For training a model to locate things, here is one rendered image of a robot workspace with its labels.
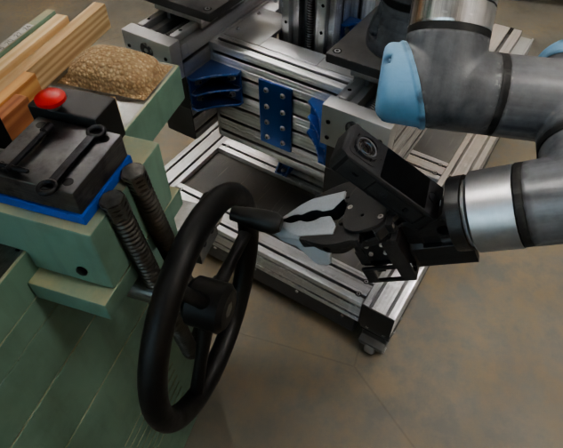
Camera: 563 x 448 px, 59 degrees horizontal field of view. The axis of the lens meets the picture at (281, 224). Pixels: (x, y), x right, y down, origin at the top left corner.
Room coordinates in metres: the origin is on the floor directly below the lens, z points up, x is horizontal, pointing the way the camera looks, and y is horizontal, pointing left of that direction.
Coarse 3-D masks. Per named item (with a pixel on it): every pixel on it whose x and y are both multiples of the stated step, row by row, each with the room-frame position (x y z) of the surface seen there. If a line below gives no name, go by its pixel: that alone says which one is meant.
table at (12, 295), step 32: (160, 96) 0.60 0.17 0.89; (128, 128) 0.52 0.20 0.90; (160, 128) 0.59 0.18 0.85; (0, 256) 0.31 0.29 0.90; (0, 288) 0.27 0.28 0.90; (32, 288) 0.30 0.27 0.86; (64, 288) 0.29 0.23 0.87; (96, 288) 0.29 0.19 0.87; (128, 288) 0.31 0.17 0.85; (0, 320) 0.26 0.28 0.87
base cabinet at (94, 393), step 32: (160, 256) 0.51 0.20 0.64; (96, 320) 0.35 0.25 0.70; (128, 320) 0.40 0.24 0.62; (96, 352) 0.32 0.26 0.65; (128, 352) 0.37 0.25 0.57; (64, 384) 0.26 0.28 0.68; (96, 384) 0.30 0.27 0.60; (128, 384) 0.34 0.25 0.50; (32, 416) 0.22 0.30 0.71; (64, 416) 0.24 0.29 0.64; (96, 416) 0.27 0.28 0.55; (128, 416) 0.31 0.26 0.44
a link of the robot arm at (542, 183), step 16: (544, 144) 0.33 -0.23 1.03; (560, 144) 0.32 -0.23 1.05; (528, 160) 0.32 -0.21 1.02; (544, 160) 0.31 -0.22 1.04; (560, 160) 0.30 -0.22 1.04; (512, 176) 0.30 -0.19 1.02; (528, 176) 0.29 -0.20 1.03; (544, 176) 0.29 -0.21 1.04; (560, 176) 0.28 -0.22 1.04; (512, 192) 0.29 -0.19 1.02; (528, 192) 0.28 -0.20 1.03; (544, 192) 0.28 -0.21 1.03; (560, 192) 0.27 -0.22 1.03; (528, 208) 0.27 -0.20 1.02; (544, 208) 0.27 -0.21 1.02; (560, 208) 0.26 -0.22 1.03; (528, 224) 0.26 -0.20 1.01; (544, 224) 0.26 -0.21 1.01; (560, 224) 0.26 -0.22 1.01; (528, 240) 0.26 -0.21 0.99; (544, 240) 0.26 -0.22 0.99; (560, 240) 0.26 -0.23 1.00
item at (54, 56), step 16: (80, 16) 0.74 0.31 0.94; (96, 16) 0.75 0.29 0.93; (64, 32) 0.69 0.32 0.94; (80, 32) 0.71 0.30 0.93; (96, 32) 0.74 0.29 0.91; (48, 48) 0.65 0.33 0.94; (64, 48) 0.67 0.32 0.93; (80, 48) 0.70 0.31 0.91; (32, 64) 0.61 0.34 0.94; (48, 64) 0.63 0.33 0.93; (64, 64) 0.66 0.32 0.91; (0, 80) 0.57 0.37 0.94; (48, 80) 0.62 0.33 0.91
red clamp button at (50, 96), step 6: (42, 90) 0.42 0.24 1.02; (48, 90) 0.42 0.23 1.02; (54, 90) 0.42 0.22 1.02; (60, 90) 0.42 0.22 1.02; (36, 96) 0.41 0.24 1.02; (42, 96) 0.41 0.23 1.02; (48, 96) 0.41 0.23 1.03; (54, 96) 0.41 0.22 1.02; (60, 96) 0.41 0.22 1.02; (66, 96) 0.42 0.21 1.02; (36, 102) 0.41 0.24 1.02; (42, 102) 0.40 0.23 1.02; (48, 102) 0.40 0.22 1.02; (54, 102) 0.40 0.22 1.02; (60, 102) 0.41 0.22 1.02; (48, 108) 0.40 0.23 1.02
